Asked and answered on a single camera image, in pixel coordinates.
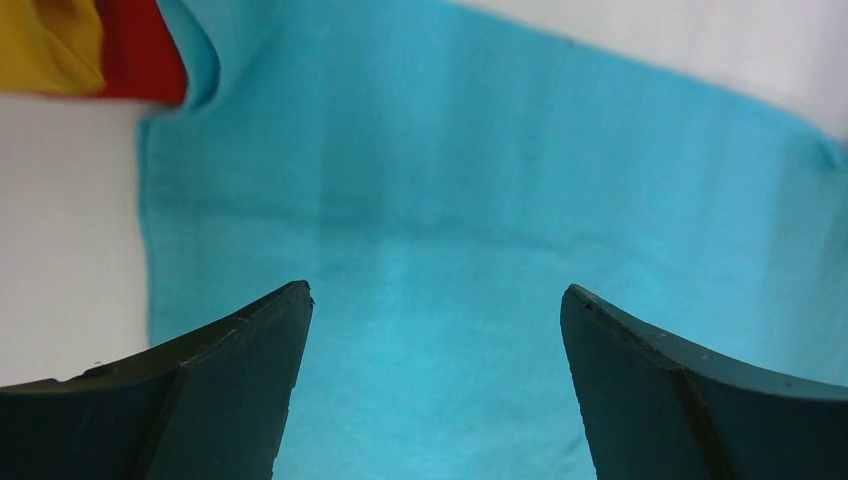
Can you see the folded red t shirt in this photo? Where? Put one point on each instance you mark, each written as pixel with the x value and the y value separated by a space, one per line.
pixel 140 60

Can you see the cyan t shirt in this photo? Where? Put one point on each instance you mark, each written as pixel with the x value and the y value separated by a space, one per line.
pixel 440 177

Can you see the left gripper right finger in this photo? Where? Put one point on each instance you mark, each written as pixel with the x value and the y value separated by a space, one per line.
pixel 657 406

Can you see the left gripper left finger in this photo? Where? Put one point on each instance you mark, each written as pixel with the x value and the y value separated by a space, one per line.
pixel 209 404

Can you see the folded orange t shirt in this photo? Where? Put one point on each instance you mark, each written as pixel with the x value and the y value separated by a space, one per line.
pixel 51 47

